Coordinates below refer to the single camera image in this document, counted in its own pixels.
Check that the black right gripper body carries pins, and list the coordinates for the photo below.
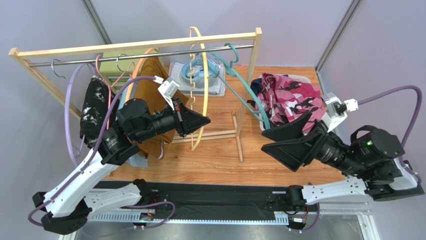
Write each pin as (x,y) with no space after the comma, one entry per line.
(314,143)

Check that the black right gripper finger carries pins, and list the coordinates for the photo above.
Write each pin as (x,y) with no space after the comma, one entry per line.
(288,153)
(292,131)

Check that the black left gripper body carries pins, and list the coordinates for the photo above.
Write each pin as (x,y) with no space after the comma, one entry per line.
(179,124)

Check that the pink camouflage trousers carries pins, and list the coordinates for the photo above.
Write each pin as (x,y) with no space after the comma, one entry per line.
(289,97)

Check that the dark blue jeans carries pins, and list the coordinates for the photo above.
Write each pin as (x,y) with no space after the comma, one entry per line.
(256,87)

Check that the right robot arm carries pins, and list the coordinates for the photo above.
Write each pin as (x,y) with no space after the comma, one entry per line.
(370,163)

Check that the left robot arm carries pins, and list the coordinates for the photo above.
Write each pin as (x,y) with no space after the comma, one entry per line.
(70,205)

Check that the brown trousers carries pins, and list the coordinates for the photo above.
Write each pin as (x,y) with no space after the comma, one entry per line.
(148,91)

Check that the pink clothes hanger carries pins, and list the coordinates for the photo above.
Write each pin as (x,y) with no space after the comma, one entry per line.
(109,86)

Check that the light blue trousers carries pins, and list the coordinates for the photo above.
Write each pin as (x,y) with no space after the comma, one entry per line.
(138,160)

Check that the black white patterned trousers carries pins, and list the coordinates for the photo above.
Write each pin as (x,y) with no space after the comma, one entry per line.
(95,107)

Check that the white notebook stack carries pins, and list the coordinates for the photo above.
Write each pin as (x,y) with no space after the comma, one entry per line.
(216,90)

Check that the green box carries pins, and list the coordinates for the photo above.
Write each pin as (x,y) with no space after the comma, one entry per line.
(111,70)

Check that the steel hanging rod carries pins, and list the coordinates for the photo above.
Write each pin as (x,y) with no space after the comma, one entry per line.
(147,55)

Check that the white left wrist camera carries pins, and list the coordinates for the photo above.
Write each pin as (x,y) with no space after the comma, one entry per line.
(167,88)

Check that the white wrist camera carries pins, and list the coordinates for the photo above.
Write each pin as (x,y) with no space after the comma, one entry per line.
(167,88)
(336,111)

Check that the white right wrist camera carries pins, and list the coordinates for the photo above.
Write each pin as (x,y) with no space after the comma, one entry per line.
(336,111)

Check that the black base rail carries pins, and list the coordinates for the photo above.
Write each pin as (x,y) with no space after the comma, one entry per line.
(217,202)

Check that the wooden clothes rack frame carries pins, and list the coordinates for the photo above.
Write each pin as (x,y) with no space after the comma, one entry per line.
(23,58)

